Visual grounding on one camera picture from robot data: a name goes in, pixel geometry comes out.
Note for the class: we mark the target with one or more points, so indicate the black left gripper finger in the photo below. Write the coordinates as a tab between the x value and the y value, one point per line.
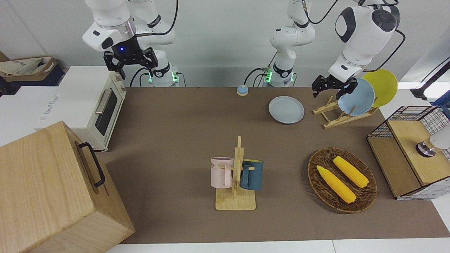
341	95
315	92

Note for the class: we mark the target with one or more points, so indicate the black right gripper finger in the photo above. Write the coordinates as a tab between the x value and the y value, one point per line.
122	73
151	74

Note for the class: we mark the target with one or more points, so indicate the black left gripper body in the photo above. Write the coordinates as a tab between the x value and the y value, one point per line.
335	84

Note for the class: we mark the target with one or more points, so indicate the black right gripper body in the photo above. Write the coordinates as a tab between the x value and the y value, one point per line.
128	52

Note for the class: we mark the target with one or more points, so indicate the gray plate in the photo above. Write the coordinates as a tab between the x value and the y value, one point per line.
286	109

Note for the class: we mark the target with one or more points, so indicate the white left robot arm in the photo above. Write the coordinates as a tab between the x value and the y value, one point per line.
365	35

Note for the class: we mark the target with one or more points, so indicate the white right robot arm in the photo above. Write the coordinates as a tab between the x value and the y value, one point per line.
105	14

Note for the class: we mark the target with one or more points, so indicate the light blue plate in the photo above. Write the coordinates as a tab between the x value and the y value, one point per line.
358	100

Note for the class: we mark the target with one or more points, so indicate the wooden plate rack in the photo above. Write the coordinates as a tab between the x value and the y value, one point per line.
337	121

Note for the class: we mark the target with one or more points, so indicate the yellow plate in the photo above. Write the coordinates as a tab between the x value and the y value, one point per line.
385	84

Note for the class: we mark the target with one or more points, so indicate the white toaster oven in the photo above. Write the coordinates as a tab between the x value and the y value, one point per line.
77	102

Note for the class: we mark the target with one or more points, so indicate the blue service bell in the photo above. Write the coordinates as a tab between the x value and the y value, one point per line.
242	90

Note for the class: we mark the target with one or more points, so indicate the yellow corn cob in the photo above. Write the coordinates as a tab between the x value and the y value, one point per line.
351	172
335	184

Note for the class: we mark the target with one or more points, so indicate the black stand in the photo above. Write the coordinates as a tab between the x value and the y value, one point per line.
422	92

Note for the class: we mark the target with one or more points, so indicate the beige canvas bag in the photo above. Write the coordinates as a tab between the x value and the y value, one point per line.
24	68

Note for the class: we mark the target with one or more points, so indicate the brown wicker basket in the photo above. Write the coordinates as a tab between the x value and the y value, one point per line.
323	191

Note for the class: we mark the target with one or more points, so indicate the dark blue mug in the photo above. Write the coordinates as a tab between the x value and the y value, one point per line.
255	175

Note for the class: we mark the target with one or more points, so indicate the white and silver cylinder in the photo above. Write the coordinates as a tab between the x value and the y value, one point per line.
439	140

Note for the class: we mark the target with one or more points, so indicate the pink mug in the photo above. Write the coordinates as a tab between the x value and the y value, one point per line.
219	174

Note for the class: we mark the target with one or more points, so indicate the wooden mug tree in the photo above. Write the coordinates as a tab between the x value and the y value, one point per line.
235	202

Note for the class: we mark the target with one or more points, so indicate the wooden cabinet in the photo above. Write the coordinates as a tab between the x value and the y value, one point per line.
45	193

